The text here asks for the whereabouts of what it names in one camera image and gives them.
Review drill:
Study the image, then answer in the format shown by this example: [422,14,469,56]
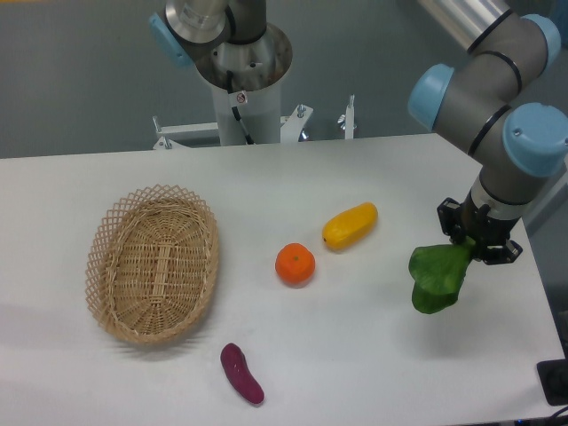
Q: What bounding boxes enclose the black device at table edge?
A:
[536,359,567,406]

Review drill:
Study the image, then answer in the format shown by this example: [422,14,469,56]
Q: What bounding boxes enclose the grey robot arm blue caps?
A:
[149,1,567,264]

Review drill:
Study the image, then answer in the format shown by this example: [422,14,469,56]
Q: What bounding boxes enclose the yellow mango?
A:
[321,202,379,251]

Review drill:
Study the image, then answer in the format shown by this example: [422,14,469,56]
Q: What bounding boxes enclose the orange tangerine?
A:
[274,242,316,287]

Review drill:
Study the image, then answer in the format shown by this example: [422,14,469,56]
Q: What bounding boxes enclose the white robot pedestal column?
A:
[210,83,281,146]

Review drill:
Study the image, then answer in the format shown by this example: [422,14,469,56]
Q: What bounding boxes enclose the black cable on pedestal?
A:
[226,69,256,146]

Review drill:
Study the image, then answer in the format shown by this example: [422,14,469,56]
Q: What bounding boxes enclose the white metal mounting frame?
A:
[152,94,357,150]

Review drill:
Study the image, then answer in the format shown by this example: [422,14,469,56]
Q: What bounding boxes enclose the woven wicker basket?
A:
[85,185,219,344]

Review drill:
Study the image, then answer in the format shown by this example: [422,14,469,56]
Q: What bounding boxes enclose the green leafy vegetable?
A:
[408,238,475,314]

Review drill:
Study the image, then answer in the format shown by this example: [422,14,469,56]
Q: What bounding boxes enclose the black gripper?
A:
[437,198,523,265]

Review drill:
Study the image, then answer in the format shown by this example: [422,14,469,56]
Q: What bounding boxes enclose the purple sweet potato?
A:
[220,343,264,406]

